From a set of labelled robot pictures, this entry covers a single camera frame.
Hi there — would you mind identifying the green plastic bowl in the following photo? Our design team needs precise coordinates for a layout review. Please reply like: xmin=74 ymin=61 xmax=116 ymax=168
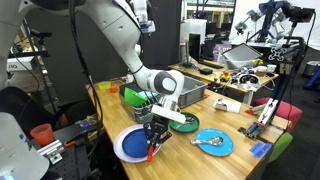
xmin=124 ymin=88 xmax=147 ymax=107

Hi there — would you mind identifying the lavender plate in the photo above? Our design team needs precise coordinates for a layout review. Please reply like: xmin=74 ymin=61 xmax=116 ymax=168
xmin=113 ymin=124 xmax=147 ymax=163

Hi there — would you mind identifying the light blue plate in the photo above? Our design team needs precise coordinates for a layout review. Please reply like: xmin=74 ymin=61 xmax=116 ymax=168
xmin=195 ymin=128 xmax=234 ymax=157

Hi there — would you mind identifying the grey dish rack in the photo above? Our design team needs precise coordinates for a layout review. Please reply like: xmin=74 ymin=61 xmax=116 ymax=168
xmin=119 ymin=83 xmax=160 ymax=124

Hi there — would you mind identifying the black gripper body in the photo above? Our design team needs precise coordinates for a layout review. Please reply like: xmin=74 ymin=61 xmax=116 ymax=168
xmin=143 ymin=96 xmax=188 ymax=143

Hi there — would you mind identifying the red plastic cup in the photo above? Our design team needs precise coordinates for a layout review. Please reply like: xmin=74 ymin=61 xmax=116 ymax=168
xmin=30 ymin=124 xmax=55 ymax=146

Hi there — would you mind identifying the lime green small bowl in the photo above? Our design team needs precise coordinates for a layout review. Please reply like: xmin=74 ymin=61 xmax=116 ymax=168
xmin=98 ymin=81 xmax=111 ymax=90

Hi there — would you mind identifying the red stool seat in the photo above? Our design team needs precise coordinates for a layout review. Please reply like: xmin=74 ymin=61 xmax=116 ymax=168
xmin=247 ymin=97 xmax=303 ymax=133

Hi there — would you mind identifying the camera stand with clamp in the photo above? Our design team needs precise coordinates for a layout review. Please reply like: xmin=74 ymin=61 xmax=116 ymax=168
xmin=238 ymin=1 xmax=316 ymax=141

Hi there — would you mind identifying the dark green plate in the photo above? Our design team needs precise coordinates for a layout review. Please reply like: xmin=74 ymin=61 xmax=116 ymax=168
xmin=169 ymin=112 xmax=200 ymax=133

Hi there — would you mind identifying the orange cube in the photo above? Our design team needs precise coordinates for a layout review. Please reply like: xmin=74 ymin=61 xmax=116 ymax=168
xmin=109 ymin=86 xmax=119 ymax=93

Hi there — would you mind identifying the metal spoon on blue plate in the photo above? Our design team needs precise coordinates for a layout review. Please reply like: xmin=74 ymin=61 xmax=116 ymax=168
xmin=190 ymin=136 xmax=223 ymax=146

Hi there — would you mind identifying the white paper pad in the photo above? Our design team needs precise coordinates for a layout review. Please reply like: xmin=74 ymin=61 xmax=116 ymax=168
xmin=213 ymin=98 xmax=241 ymax=113

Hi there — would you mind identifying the black computer monitor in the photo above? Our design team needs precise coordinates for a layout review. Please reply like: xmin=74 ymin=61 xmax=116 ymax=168
xmin=189 ymin=34 xmax=200 ymax=61

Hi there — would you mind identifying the grey plastic bin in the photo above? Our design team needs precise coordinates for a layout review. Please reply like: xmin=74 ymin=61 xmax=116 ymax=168
xmin=178 ymin=76 xmax=207 ymax=108

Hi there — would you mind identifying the dark blue plate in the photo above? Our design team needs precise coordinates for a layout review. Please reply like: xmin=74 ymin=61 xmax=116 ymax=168
xmin=122 ymin=128 xmax=149 ymax=158

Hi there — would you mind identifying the light blue bowl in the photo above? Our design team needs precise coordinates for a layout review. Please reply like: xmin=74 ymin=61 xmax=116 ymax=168
xmin=138 ymin=91 xmax=158 ymax=99

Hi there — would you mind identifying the red handled knife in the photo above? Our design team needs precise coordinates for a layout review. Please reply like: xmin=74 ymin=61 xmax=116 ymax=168
xmin=146 ymin=143 xmax=155 ymax=162

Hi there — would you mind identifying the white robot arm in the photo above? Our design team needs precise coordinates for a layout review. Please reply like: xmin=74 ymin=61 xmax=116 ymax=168
xmin=0 ymin=0 xmax=186 ymax=145

